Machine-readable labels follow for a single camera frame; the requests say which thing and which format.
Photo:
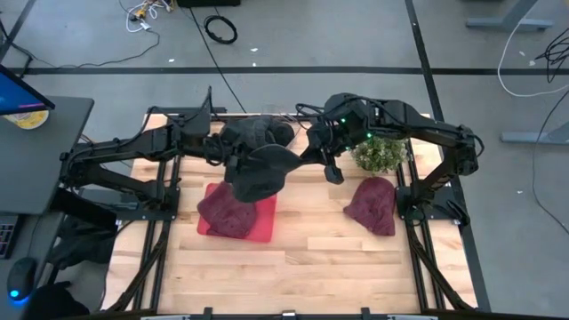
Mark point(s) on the yellow round disc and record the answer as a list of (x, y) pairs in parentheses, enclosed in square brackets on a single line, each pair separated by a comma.
[(29, 120)]

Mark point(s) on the black computer mouse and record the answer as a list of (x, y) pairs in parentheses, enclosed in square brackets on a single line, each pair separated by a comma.
[(21, 277)]

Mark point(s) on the gray desk foot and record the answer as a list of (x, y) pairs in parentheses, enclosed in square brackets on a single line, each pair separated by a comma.
[(533, 137), (507, 22)]

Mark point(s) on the black keyboard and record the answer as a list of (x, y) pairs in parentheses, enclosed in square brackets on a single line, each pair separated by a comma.
[(6, 235)]

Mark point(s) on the black bag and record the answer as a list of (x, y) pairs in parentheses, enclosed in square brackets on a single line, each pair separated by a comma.
[(80, 244)]

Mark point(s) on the computer monitor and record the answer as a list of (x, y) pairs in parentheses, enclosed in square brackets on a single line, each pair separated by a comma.
[(18, 95)]

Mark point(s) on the maroon knit beanie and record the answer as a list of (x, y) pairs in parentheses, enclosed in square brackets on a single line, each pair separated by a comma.
[(226, 213), (373, 206)]

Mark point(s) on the pink translucent plastic bin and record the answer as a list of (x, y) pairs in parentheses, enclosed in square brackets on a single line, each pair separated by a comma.
[(266, 222)]

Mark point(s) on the clear plastic bin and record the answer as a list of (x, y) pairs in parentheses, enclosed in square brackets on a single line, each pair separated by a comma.
[(298, 133)]

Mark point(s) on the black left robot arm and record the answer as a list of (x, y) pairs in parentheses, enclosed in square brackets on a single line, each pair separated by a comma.
[(124, 146)]

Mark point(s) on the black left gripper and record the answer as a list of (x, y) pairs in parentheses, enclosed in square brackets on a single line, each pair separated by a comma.
[(224, 149)]

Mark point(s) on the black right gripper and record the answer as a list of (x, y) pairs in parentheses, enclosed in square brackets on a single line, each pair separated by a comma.
[(322, 144)]

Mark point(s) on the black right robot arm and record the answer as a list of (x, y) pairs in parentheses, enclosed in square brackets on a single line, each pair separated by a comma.
[(422, 124)]

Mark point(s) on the black aluminium table frame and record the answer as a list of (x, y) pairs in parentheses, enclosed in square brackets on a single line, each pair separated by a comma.
[(157, 275)]

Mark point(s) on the green potted artificial plant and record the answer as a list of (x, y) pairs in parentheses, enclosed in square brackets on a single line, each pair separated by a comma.
[(378, 155)]

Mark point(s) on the black desk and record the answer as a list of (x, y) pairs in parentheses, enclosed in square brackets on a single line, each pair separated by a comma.
[(40, 164)]

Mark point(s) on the person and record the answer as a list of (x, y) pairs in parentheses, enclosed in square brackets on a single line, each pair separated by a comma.
[(53, 304)]

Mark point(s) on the dark gray knit beanie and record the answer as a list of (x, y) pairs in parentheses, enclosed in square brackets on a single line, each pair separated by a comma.
[(262, 173), (258, 131)]

